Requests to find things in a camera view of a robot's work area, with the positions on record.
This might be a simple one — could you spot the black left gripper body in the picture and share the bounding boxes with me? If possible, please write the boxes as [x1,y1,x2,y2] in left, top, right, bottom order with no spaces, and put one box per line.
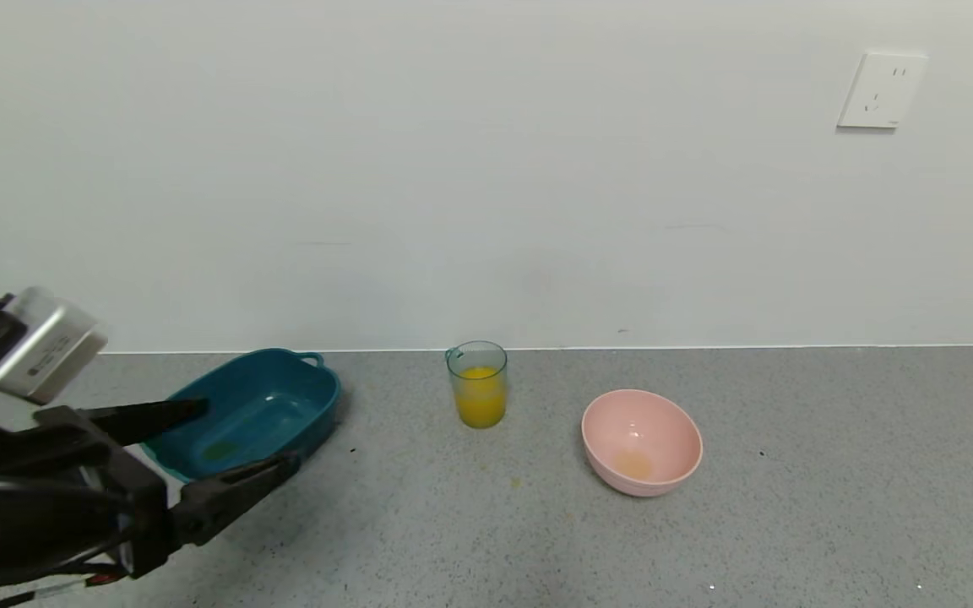
[0,404,185,594]

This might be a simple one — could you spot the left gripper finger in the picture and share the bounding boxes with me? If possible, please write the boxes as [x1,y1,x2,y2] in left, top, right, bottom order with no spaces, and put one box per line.
[79,396,210,447]
[168,451,302,548]

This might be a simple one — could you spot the orange liquid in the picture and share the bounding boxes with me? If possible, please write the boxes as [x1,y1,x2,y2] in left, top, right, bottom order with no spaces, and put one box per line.
[454,366,507,429]

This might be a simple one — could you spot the translucent teal ribbed cup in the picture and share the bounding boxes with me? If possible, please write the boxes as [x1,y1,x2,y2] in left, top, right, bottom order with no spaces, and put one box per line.
[445,340,508,430]

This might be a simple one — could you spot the teal plastic tray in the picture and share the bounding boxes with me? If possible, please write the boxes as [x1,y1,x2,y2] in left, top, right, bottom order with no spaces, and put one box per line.
[142,348,342,484]

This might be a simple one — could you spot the pink bowl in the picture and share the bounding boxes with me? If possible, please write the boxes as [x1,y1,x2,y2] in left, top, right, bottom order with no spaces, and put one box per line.
[581,388,704,497]

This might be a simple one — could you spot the black cable with red sleeve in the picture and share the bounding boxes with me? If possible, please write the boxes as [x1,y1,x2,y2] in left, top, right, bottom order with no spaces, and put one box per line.
[0,570,128,607]

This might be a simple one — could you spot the silver white wrist camera box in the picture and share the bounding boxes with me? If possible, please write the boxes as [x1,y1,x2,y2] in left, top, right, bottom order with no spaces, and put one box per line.
[0,287,109,404]

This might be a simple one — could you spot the white wall socket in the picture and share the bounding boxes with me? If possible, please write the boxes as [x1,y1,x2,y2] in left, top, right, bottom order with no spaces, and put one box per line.
[836,52,929,130]

